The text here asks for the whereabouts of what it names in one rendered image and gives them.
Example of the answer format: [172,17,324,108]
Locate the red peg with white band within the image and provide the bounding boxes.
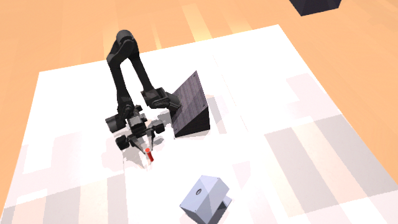
[146,148,154,162]

